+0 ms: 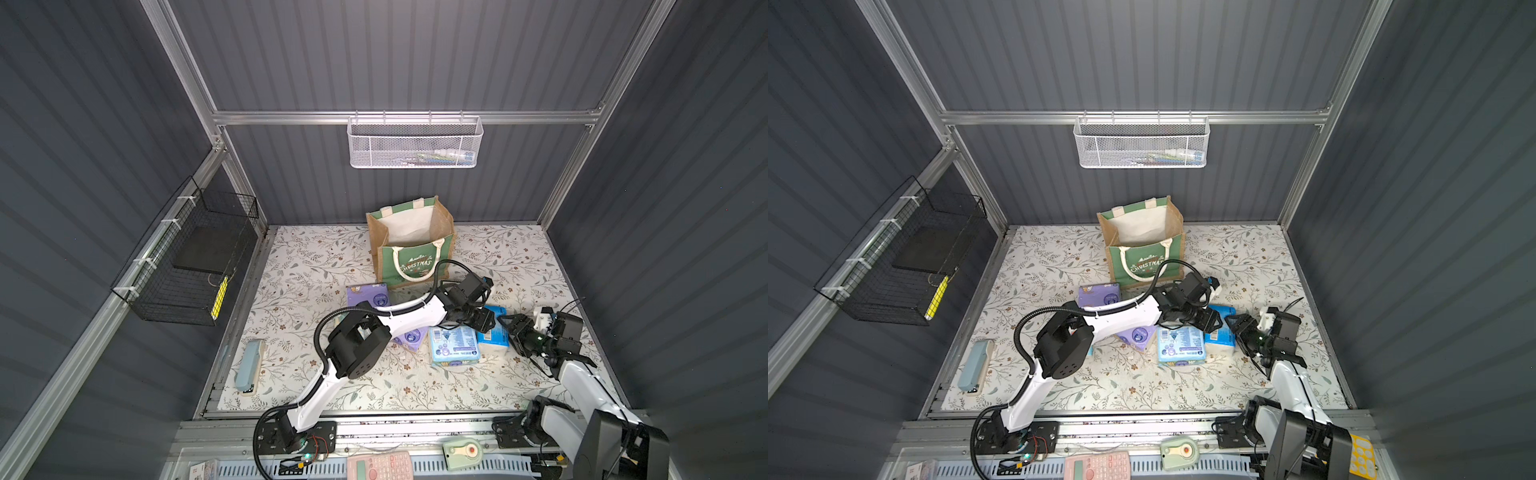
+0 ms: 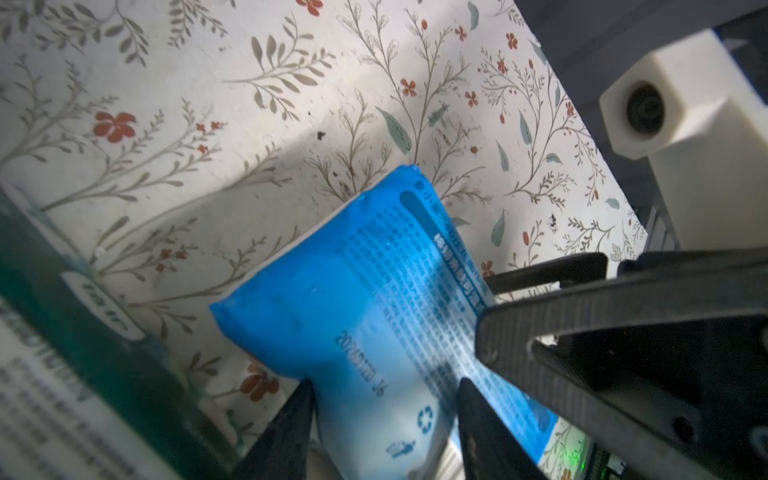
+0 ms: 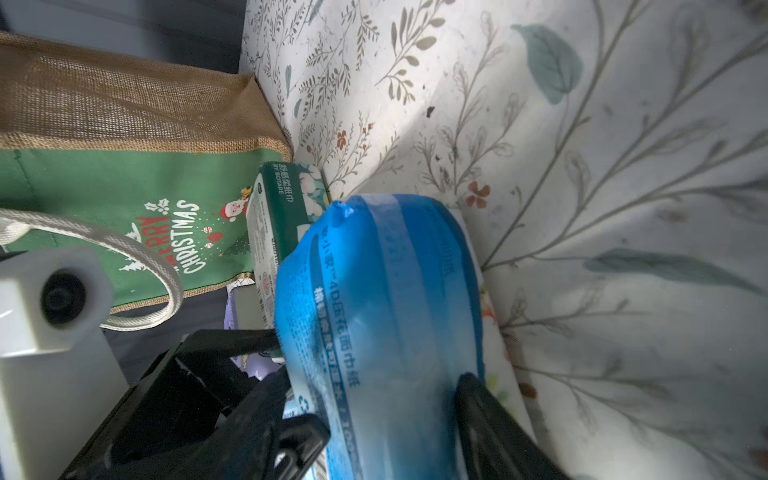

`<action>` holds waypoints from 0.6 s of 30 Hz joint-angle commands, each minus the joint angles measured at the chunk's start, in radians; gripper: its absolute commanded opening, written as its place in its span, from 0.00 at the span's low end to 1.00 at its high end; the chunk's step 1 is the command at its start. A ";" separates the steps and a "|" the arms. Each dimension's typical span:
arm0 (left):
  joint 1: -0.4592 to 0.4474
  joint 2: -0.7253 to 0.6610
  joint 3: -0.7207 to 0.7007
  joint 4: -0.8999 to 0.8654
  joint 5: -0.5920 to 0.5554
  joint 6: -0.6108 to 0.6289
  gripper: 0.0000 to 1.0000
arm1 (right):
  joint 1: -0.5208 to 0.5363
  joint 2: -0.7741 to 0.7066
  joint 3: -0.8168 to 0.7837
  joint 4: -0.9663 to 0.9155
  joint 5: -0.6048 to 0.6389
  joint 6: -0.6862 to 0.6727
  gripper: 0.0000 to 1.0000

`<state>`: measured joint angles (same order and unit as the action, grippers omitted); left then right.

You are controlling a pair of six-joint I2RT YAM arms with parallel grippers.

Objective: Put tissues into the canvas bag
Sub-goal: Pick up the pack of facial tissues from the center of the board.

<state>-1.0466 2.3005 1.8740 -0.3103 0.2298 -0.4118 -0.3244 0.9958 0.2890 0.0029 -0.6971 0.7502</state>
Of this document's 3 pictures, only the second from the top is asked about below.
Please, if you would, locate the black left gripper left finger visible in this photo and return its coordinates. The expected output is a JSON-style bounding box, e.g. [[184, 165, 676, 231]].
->
[[230, 380, 316, 480]]

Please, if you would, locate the blue tissue pack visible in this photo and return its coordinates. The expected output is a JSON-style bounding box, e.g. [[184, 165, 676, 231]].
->
[[211, 166, 557, 479]]

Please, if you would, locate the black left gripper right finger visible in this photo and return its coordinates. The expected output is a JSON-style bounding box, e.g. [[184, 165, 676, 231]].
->
[[457, 378, 546, 480]]

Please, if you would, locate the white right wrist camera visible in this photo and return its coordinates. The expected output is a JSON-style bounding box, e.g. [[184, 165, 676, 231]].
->
[[599, 29, 767, 250]]

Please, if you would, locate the floral table mat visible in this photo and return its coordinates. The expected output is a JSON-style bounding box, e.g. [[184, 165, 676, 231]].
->
[[1, 1, 646, 479]]

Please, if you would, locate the green white box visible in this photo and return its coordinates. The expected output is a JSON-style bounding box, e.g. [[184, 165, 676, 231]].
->
[[1, 195, 240, 479]]

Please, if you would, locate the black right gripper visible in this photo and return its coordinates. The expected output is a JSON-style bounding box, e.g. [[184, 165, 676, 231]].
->
[[475, 248, 767, 479]]

